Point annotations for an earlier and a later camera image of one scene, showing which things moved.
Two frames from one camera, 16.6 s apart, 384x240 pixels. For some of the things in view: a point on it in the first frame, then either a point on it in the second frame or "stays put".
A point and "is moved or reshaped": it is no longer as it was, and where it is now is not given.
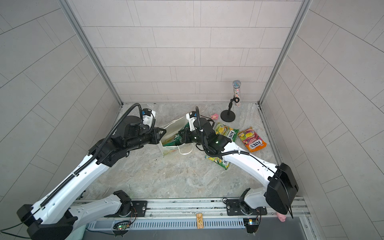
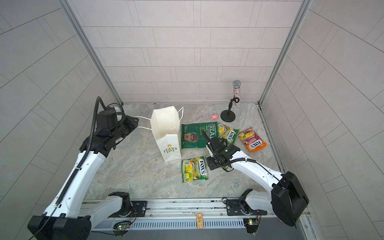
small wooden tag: (200, 221) stays put
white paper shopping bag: (170, 130) is moved or reshaped
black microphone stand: (229, 115) stays put
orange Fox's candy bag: (252, 139) stays put
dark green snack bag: (175, 140) is moved or reshaped
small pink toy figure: (215, 116) stays put
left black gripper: (155, 138) to (133, 125)
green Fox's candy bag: (230, 133) stays put
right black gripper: (186, 137) to (210, 165)
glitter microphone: (236, 84) stays put
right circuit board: (251, 224) stays put
